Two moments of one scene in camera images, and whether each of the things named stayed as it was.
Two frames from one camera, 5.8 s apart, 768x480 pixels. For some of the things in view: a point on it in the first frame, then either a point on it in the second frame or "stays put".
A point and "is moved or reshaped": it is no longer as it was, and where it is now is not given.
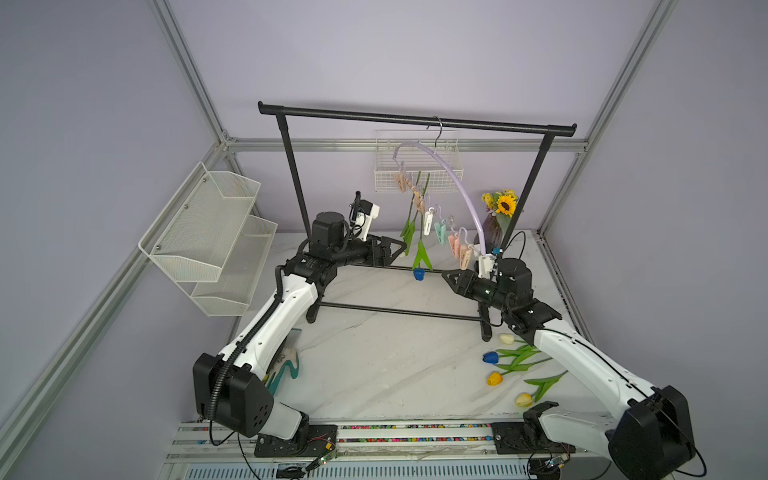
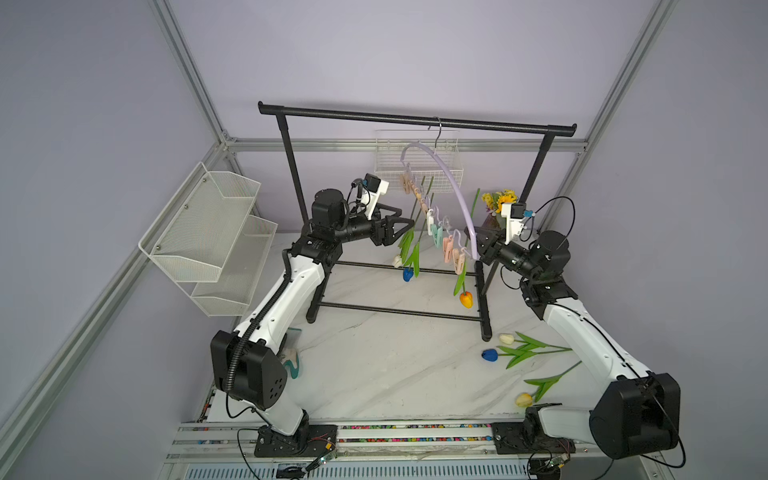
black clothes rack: x=550 y=131 stays put
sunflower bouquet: x=503 y=204 stays put
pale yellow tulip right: x=545 y=385 stays put
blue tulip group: x=422 y=259 is moved or reshaped
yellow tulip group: x=496 y=378 -> x=466 y=297
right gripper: x=462 y=287 -> x=489 y=253
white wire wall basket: x=418 y=161 stays put
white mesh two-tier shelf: x=206 y=239 stays put
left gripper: x=384 y=259 -> x=386 y=238
